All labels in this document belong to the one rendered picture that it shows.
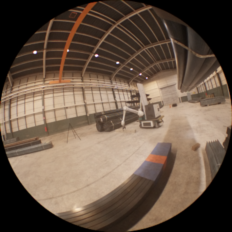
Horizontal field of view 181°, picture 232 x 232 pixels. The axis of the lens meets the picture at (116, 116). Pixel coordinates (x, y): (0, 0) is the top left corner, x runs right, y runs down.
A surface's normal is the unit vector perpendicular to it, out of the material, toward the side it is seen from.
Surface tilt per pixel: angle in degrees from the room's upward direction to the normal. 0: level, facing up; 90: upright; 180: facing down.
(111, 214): 0
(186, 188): 0
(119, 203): 0
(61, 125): 90
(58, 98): 90
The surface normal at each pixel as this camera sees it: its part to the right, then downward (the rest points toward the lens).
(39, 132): 0.66, -0.12
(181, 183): -0.22, -0.98
